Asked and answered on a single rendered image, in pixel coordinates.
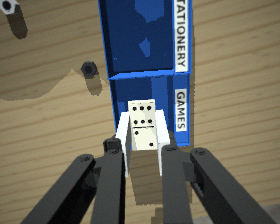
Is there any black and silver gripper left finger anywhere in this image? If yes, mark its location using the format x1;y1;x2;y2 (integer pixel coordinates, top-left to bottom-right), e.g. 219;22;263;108
20;112;132;224

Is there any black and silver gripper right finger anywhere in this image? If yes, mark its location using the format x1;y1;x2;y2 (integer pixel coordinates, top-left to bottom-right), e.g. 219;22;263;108
155;110;277;224

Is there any white domino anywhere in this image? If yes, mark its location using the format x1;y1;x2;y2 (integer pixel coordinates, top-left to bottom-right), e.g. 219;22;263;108
128;99;157;151

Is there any blue three-compartment bin rack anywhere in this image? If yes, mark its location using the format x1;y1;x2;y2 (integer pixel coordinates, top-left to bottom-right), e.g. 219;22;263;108
98;0;192;146

